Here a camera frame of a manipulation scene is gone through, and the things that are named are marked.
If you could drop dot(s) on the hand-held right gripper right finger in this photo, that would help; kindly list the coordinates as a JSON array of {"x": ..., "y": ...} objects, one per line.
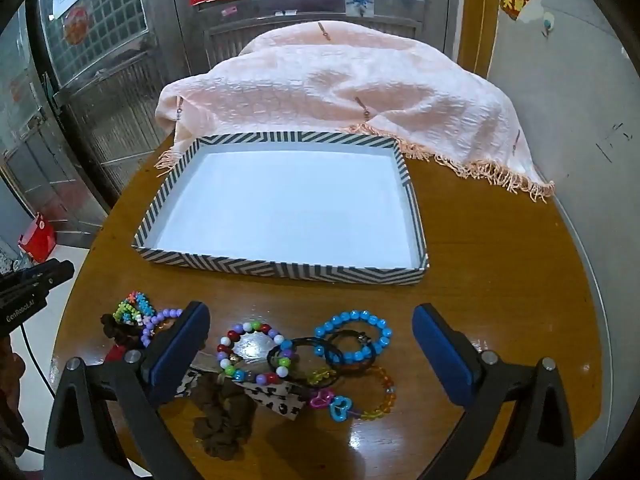
[{"x": 441, "y": 355}]

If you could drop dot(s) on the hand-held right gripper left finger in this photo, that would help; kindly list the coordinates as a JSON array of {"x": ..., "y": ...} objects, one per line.
[{"x": 184, "y": 347}]

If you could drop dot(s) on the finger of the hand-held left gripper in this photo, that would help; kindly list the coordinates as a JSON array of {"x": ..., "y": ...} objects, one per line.
[{"x": 55, "y": 271}]

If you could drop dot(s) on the dark scrunchie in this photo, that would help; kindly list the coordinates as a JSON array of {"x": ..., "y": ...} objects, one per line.
[{"x": 107, "y": 322}]

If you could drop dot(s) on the striped cardboard tray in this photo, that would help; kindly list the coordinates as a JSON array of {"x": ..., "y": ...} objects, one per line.
[{"x": 280, "y": 200}]

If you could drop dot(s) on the person's left forearm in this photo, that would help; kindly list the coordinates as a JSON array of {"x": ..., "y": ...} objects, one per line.
[{"x": 9, "y": 375}]

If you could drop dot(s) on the red bag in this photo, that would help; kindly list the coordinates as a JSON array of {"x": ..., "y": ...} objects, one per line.
[{"x": 39, "y": 240}]

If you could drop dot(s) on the red scrunchie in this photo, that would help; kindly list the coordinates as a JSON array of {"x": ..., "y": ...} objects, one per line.
[{"x": 114, "y": 355}]

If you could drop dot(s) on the brown scrunchie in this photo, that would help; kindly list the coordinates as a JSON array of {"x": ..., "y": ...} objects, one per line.
[{"x": 220, "y": 440}]

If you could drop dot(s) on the leopard print scrunchie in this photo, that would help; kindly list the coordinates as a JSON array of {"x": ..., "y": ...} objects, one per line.
[{"x": 275, "y": 395}]

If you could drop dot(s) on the metal security door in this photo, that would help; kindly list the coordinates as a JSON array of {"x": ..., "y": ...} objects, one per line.
[{"x": 125, "y": 60}]

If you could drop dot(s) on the round red sticker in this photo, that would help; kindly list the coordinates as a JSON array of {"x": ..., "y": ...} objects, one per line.
[{"x": 76, "y": 25}]

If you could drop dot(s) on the pink fringed blanket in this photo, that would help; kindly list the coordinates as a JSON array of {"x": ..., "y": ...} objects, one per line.
[{"x": 325, "y": 85}]

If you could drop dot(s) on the small pink sticker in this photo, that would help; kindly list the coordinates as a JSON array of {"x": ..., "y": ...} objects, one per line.
[{"x": 228, "y": 10}]

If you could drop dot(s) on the blue and white sticker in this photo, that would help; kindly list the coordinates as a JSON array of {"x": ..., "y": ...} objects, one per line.
[{"x": 358, "y": 2}]

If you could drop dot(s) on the wooden door frame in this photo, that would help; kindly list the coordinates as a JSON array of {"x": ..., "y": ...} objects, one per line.
[{"x": 480, "y": 10}]

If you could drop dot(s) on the small wall hook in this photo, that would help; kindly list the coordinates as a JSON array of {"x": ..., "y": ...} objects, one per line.
[{"x": 549, "y": 24}]

